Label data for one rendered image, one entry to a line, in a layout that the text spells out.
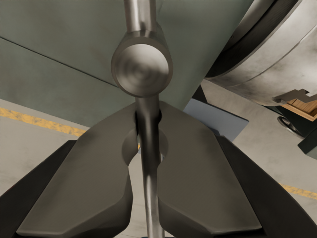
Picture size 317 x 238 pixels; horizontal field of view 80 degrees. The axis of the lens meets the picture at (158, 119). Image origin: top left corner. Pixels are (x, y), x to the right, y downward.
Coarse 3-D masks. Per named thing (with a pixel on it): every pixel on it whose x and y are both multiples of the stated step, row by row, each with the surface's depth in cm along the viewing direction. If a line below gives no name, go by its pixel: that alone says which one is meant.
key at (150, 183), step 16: (128, 0) 7; (144, 0) 7; (128, 16) 7; (144, 16) 7; (128, 32) 8; (144, 112) 9; (144, 128) 10; (144, 144) 10; (144, 160) 11; (160, 160) 11; (144, 176) 11; (144, 192) 12
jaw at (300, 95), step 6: (294, 90) 29; (300, 90) 28; (276, 96) 31; (282, 96) 31; (288, 96) 30; (294, 96) 30; (300, 96) 30; (306, 96) 31; (312, 96) 31; (306, 102) 33
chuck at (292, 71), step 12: (312, 36) 21; (300, 48) 22; (312, 48) 22; (288, 60) 24; (300, 60) 24; (312, 60) 23; (264, 72) 26; (276, 72) 26; (288, 72) 25; (300, 72) 25; (312, 72) 25; (240, 84) 30; (252, 84) 29; (264, 84) 28; (276, 84) 28; (288, 84) 27; (300, 84) 26; (312, 84) 26; (252, 96) 33; (264, 96) 31
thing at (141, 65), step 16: (144, 32) 7; (160, 32) 9; (128, 48) 6; (144, 48) 6; (160, 48) 6; (112, 64) 7; (128, 64) 6; (144, 64) 6; (160, 64) 6; (128, 80) 7; (144, 80) 7; (160, 80) 7; (144, 96) 7
